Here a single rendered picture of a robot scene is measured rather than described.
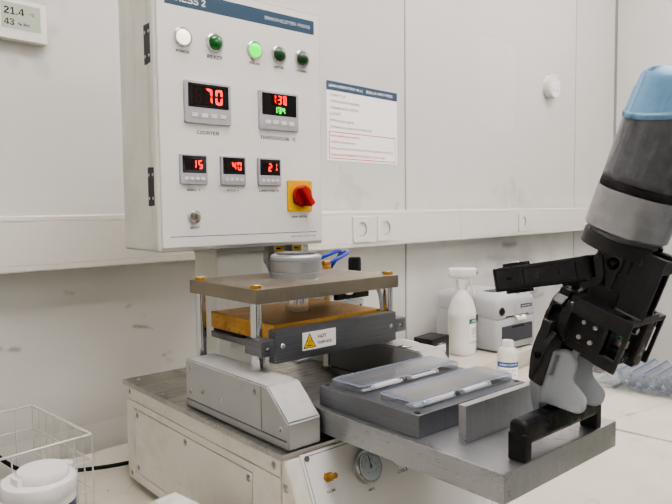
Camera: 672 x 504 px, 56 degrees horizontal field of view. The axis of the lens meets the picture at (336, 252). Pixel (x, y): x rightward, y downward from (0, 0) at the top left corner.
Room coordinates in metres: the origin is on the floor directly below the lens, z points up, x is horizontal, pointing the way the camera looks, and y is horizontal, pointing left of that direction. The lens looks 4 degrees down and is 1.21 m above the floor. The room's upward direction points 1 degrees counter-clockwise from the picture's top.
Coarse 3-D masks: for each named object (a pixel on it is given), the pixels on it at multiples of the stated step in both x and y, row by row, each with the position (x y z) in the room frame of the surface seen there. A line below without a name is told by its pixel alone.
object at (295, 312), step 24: (216, 312) 0.97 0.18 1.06; (240, 312) 0.96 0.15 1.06; (264, 312) 0.96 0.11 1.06; (288, 312) 0.96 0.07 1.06; (312, 312) 0.96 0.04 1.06; (336, 312) 0.95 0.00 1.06; (360, 312) 0.96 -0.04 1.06; (216, 336) 0.97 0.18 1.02; (240, 336) 0.92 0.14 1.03; (264, 336) 0.87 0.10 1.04
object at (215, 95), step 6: (198, 90) 1.01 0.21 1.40; (204, 90) 1.02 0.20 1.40; (210, 90) 1.03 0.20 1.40; (216, 90) 1.04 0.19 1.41; (222, 90) 1.04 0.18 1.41; (198, 96) 1.01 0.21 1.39; (204, 96) 1.02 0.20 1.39; (210, 96) 1.03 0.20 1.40; (216, 96) 1.03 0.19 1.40; (222, 96) 1.04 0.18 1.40; (198, 102) 1.01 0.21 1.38; (204, 102) 1.02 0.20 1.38; (210, 102) 1.03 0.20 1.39; (216, 102) 1.03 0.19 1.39; (222, 102) 1.04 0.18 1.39
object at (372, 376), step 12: (408, 360) 0.87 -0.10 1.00; (420, 360) 0.87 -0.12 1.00; (432, 360) 0.87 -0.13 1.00; (444, 360) 0.87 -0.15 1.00; (360, 372) 0.81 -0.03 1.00; (372, 372) 0.81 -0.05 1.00; (384, 372) 0.81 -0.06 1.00; (396, 372) 0.81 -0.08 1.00; (408, 372) 0.81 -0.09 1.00; (360, 384) 0.75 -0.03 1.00
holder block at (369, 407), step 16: (464, 368) 0.86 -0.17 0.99; (400, 384) 0.78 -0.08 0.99; (512, 384) 0.78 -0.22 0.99; (320, 400) 0.78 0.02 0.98; (336, 400) 0.76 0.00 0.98; (352, 400) 0.74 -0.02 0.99; (368, 400) 0.72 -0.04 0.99; (464, 400) 0.71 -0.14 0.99; (368, 416) 0.72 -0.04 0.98; (384, 416) 0.70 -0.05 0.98; (400, 416) 0.68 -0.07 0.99; (416, 416) 0.66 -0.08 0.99; (432, 416) 0.67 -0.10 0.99; (448, 416) 0.69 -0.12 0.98; (416, 432) 0.66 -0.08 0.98; (432, 432) 0.67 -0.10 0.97
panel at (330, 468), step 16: (336, 448) 0.77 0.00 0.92; (352, 448) 0.78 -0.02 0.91; (304, 464) 0.73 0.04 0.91; (320, 464) 0.75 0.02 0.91; (336, 464) 0.76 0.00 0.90; (352, 464) 0.77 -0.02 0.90; (384, 464) 0.80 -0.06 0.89; (400, 464) 0.81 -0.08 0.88; (320, 480) 0.74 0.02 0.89; (336, 480) 0.75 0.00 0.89; (352, 480) 0.76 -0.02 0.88; (384, 480) 0.79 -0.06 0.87; (400, 480) 0.80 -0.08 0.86; (416, 480) 0.82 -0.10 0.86; (432, 480) 0.84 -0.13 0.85; (320, 496) 0.73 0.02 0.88; (336, 496) 0.74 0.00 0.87; (352, 496) 0.75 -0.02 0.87; (368, 496) 0.77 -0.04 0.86; (384, 496) 0.78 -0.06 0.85; (400, 496) 0.79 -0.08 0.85; (416, 496) 0.81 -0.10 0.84; (432, 496) 0.82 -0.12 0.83; (448, 496) 0.84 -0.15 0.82; (464, 496) 0.86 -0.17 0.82; (480, 496) 0.87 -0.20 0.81
